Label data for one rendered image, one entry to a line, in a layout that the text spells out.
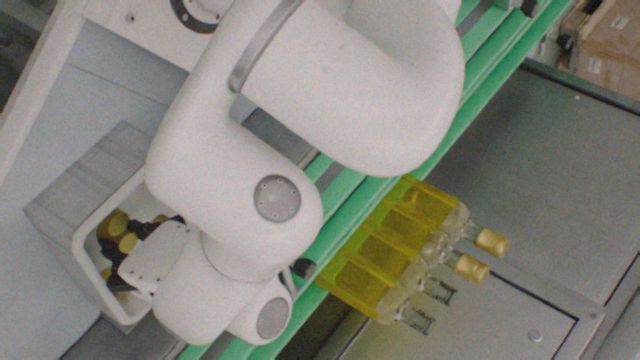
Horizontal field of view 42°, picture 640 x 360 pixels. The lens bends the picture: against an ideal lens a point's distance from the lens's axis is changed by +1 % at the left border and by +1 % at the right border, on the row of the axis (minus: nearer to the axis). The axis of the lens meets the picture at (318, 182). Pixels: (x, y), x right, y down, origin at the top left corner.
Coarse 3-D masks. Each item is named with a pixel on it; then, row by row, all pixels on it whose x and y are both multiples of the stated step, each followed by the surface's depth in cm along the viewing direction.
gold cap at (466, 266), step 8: (464, 256) 126; (456, 264) 125; (464, 264) 125; (472, 264) 125; (480, 264) 125; (456, 272) 126; (464, 272) 125; (472, 272) 124; (480, 272) 124; (488, 272) 126; (472, 280) 125; (480, 280) 124
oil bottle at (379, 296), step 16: (336, 256) 127; (352, 256) 127; (320, 272) 126; (336, 272) 126; (352, 272) 125; (368, 272) 125; (384, 272) 125; (336, 288) 127; (352, 288) 124; (368, 288) 123; (384, 288) 123; (400, 288) 123; (352, 304) 127; (368, 304) 123; (384, 304) 121; (400, 304) 122; (384, 320) 124
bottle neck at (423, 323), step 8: (408, 304) 123; (400, 312) 122; (408, 312) 122; (416, 312) 121; (424, 312) 122; (400, 320) 123; (408, 320) 122; (416, 320) 121; (424, 320) 121; (432, 320) 121; (416, 328) 121; (424, 328) 120; (432, 328) 122
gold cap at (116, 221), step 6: (114, 210) 106; (120, 210) 106; (108, 216) 105; (114, 216) 105; (120, 216) 106; (126, 216) 107; (102, 222) 106; (108, 222) 105; (114, 222) 105; (120, 222) 106; (126, 222) 107; (102, 228) 106; (108, 228) 105; (114, 228) 106; (120, 228) 107; (114, 234) 107
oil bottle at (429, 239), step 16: (384, 208) 132; (400, 208) 131; (384, 224) 130; (400, 224) 129; (416, 224) 129; (432, 224) 129; (400, 240) 128; (416, 240) 127; (432, 240) 127; (448, 240) 128; (432, 256) 126
